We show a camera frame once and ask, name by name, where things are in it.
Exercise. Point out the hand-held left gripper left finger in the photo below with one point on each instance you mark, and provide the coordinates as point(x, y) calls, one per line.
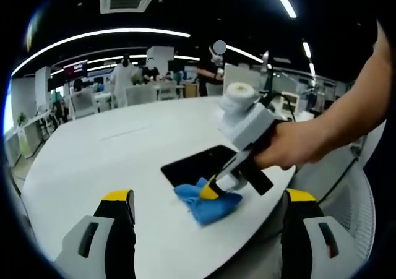
point(92, 248)

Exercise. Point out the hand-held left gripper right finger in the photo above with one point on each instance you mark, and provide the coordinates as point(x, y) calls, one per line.
point(318, 248)

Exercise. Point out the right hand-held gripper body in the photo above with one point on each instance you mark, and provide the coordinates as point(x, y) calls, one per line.
point(247, 124)

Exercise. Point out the blue cleaning cloth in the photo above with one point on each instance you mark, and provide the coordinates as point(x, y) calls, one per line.
point(216, 211)

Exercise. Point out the person's right hand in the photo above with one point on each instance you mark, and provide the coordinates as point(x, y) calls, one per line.
point(290, 146)

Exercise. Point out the white shelf unit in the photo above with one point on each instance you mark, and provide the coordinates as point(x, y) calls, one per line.
point(289, 104)

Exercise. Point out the white partition panel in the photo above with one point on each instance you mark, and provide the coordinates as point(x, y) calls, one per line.
point(244, 73)

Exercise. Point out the black stand pole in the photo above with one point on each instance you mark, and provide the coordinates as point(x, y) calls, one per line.
point(269, 75)

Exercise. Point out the white mesh office chair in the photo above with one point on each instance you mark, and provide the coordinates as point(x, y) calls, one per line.
point(349, 198)

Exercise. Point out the green potted plant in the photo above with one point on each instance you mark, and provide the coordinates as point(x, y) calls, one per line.
point(21, 118)

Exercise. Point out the long curved ceiling light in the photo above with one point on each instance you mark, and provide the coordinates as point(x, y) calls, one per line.
point(102, 34)

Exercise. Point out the dark wall screen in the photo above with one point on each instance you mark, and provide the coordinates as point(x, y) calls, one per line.
point(75, 68)

